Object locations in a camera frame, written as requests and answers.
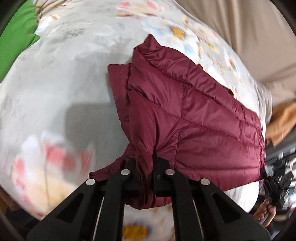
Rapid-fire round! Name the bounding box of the floral blanket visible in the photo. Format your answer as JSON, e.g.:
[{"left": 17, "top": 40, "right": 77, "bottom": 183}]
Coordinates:
[{"left": 0, "top": 0, "right": 273, "bottom": 241}]

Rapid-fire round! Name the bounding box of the maroon puffer jacket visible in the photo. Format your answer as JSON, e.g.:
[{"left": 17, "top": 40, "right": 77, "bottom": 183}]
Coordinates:
[{"left": 89, "top": 34, "right": 266, "bottom": 209}]

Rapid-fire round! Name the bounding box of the orange cloth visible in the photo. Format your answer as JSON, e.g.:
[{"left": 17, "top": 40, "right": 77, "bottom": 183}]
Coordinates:
[{"left": 265, "top": 102, "right": 296, "bottom": 147}]

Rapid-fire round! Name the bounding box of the green cushion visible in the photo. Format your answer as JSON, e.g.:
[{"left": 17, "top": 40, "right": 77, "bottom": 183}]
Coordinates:
[{"left": 0, "top": 0, "right": 40, "bottom": 82}]

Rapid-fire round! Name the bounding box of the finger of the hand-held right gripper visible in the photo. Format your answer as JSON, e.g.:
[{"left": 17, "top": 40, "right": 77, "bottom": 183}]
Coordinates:
[{"left": 260, "top": 168, "right": 281, "bottom": 206}]

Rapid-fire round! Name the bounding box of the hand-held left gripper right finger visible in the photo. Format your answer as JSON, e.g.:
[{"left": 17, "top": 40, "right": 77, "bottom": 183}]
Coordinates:
[{"left": 151, "top": 151, "right": 271, "bottom": 241}]

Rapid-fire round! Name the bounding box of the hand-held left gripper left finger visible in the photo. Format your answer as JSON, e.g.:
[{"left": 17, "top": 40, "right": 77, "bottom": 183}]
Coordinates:
[{"left": 26, "top": 157, "right": 140, "bottom": 241}]

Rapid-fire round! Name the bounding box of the person's right hand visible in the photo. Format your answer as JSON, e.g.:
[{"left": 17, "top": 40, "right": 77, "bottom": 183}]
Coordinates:
[{"left": 253, "top": 199, "right": 277, "bottom": 224}]

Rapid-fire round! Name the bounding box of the beige backdrop sheet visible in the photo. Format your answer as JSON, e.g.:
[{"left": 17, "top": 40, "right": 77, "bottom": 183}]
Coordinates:
[{"left": 172, "top": 0, "right": 296, "bottom": 112}]

